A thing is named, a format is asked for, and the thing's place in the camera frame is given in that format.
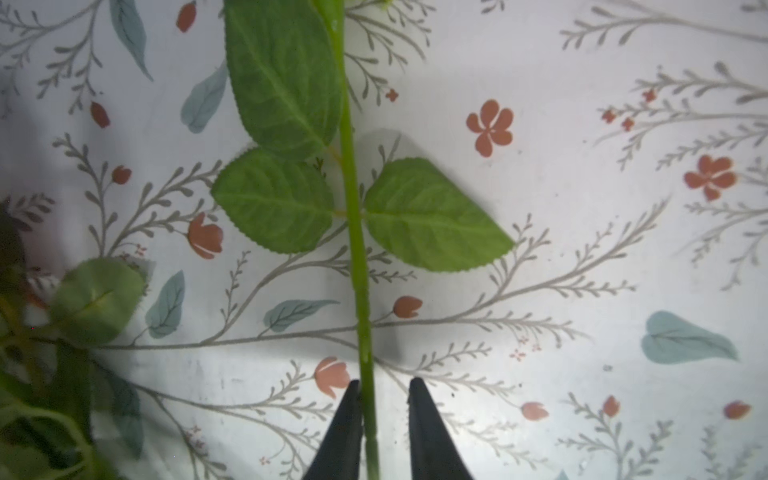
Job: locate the floral patterned table mat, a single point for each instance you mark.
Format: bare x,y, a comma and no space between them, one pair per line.
621,144

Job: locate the bunch of artificial flowers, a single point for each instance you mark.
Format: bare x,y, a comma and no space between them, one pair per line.
47,371

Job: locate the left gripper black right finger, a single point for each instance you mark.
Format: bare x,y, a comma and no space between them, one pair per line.
432,451

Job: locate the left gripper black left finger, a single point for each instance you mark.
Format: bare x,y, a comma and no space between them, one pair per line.
338,457

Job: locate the white blue rose stem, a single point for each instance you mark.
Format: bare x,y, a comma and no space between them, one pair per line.
286,63

